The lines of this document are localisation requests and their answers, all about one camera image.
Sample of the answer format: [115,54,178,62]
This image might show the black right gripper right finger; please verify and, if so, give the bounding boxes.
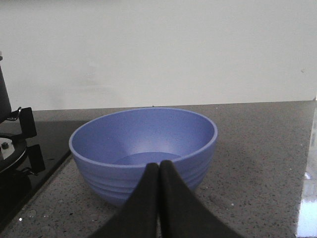
[159,160,241,238]

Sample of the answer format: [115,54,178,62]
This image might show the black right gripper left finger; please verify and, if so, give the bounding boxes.
[90,163,159,238]

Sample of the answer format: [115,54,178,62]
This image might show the blue plastic bowl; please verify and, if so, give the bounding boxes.
[69,107,218,206]

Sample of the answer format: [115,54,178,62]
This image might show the black pot support grate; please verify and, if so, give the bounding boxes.
[0,107,46,177]

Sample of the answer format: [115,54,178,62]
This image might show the dark blue pot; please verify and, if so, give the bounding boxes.
[0,51,12,123]

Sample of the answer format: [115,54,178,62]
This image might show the black glass gas stove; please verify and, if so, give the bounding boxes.
[0,120,85,230]

